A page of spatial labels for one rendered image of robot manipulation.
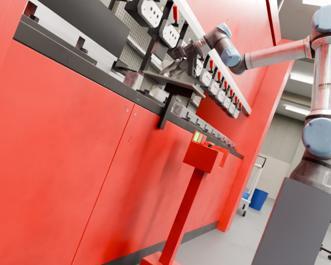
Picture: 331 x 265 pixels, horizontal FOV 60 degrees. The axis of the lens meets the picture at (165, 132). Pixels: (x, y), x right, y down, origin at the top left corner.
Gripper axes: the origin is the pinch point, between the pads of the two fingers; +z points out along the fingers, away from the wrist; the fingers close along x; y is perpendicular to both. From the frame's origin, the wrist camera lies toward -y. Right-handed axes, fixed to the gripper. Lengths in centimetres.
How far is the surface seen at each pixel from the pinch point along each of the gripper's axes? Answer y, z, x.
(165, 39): 13.8, -9.2, 4.7
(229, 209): -59, 50, -216
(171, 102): -13.1, 2.9, -0.1
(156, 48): 13.2, -3.2, 3.6
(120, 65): 19.7, 18.2, 1.0
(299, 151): 61, -103, -1168
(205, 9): 34, -32, -22
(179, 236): -67, 38, -30
